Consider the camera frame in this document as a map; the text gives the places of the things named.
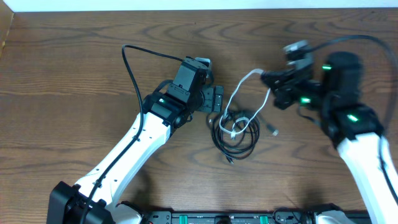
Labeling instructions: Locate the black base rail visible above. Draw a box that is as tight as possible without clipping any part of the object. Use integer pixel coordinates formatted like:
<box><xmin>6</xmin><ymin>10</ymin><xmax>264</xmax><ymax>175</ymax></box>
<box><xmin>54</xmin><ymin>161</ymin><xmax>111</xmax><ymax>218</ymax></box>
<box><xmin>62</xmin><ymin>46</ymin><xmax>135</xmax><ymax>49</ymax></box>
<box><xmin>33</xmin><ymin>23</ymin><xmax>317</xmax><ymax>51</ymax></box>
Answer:
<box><xmin>136</xmin><ymin>210</ymin><xmax>371</xmax><ymax>224</ymax></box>

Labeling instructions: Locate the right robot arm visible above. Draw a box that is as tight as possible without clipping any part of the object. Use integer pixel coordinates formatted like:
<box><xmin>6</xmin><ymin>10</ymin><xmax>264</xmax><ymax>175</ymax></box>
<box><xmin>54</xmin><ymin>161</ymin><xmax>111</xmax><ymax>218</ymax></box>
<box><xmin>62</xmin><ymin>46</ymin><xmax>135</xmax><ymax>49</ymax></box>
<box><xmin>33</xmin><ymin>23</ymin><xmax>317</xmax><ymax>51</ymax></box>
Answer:
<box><xmin>261</xmin><ymin>52</ymin><xmax>397</xmax><ymax>223</ymax></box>

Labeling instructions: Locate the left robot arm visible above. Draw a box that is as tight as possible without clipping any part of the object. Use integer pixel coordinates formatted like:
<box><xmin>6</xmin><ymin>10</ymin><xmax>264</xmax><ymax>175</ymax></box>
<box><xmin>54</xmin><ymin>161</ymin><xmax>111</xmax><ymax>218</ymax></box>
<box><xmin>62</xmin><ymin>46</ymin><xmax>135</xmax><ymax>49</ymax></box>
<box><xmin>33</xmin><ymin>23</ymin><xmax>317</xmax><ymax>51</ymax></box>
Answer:
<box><xmin>46</xmin><ymin>57</ymin><xmax>223</xmax><ymax>223</ymax></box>

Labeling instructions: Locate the white usb cable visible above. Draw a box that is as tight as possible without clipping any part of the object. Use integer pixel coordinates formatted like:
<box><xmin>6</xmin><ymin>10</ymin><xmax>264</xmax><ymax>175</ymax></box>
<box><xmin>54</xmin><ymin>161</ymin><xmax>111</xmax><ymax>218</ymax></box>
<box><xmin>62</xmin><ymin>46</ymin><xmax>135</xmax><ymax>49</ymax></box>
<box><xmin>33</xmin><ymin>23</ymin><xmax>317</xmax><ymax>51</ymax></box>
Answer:
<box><xmin>218</xmin><ymin>68</ymin><xmax>272</xmax><ymax>139</ymax></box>

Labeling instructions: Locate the black usb cable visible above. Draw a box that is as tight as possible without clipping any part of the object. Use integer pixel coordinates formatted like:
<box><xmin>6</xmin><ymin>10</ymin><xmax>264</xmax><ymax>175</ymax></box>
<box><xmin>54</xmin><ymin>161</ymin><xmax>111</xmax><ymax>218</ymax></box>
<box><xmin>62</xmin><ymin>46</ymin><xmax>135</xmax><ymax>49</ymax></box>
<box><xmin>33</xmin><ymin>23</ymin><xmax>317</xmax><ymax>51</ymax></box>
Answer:
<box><xmin>206</xmin><ymin>107</ymin><xmax>279</xmax><ymax>165</ymax></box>

